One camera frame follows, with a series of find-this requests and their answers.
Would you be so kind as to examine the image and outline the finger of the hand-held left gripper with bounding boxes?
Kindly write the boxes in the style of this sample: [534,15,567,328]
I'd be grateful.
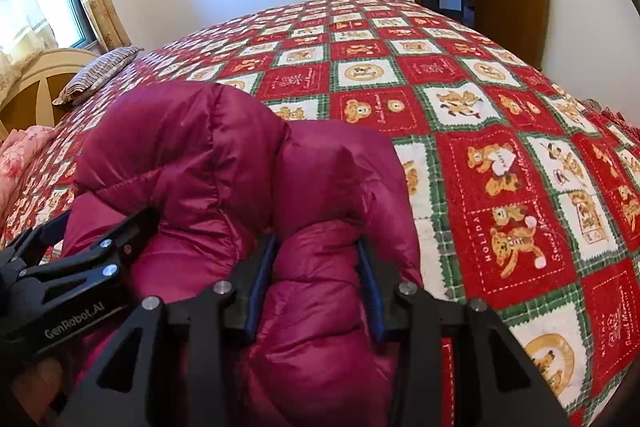
[0,209,73,267]
[17,206,162,309]

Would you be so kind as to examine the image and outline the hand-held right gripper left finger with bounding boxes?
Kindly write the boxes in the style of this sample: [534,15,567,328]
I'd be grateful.
[52,234,281,427]

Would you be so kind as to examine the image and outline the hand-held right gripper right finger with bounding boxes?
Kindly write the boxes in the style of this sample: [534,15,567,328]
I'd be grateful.
[354,239,573,427]

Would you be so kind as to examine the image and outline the magenta down jacket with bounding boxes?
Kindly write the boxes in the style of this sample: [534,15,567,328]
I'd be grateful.
[60,81,426,427]

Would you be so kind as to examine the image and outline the person's left hand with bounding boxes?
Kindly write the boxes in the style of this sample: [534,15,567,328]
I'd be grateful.
[10,349,67,425]

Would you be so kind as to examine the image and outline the pink floral quilt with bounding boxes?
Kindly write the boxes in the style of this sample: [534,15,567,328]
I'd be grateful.
[0,124,58,218]

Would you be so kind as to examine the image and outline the brown patterned pillow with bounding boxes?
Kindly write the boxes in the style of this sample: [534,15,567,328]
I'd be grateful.
[52,46,146,106]

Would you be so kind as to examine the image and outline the red patchwork bear bedspread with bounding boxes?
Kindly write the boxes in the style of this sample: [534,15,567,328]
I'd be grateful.
[0,0,640,427]

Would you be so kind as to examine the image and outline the cream wooden headboard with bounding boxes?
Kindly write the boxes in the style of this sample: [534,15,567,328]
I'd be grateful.
[0,48,101,140]

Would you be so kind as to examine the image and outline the sheer white curtain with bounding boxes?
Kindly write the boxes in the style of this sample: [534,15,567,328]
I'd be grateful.
[0,0,48,78]

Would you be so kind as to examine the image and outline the window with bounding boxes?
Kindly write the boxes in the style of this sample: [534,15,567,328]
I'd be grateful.
[27,0,96,50]

